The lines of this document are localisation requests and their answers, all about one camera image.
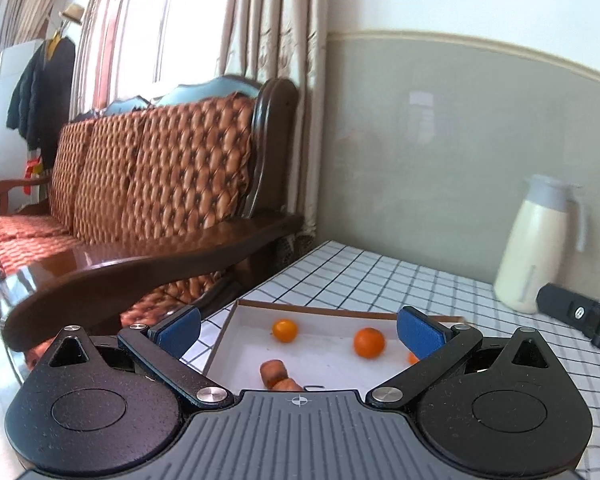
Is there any red yellow cloth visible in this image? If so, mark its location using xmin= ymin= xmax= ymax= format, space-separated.
xmin=24 ymin=157 xmax=48 ymax=193

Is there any cream thermos jug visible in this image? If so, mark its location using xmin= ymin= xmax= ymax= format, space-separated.
xmin=494 ymin=174 xmax=588 ymax=315

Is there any brown cardboard box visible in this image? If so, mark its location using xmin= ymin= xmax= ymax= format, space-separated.
xmin=202 ymin=299 xmax=465 ymax=393

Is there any white cabinet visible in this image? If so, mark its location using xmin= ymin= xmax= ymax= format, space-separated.
xmin=0 ymin=40 xmax=46 ymax=181

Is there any window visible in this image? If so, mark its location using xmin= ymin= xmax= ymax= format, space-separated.
xmin=75 ymin=0 xmax=241 ymax=111

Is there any wooden sofa with orange cushions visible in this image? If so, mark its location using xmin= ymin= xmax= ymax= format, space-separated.
xmin=0 ymin=74 xmax=306 ymax=386

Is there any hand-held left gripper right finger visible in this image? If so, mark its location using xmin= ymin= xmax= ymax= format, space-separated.
xmin=365 ymin=306 xmax=558 ymax=409

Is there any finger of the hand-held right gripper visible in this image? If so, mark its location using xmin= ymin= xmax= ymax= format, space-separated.
xmin=536 ymin=282 xmax=600 ymax=357

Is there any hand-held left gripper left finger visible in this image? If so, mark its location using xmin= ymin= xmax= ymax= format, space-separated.
xmin=39 ymin=306 xmax=235 ymax=409

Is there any beige embroidered curtain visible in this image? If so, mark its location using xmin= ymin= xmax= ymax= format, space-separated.
xmin=215 ymin=0 xmax=331 ymax=266

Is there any white checkered tablecloth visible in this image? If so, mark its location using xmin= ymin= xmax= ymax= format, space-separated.
xmin=180 ymin=240 xmax=600 ymax=480

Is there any small yellowish orange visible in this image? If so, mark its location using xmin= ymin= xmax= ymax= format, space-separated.
xmin=272 ymin=319 xmax=299 ymax=344

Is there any dark hanging jacket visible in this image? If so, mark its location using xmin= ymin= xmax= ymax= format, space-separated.
xmin=6 ymin=37 xmax=77 ymax=171

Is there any large orange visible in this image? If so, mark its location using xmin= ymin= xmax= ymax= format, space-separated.
xmin=353 ymin=327 xmax=386 ymax=360

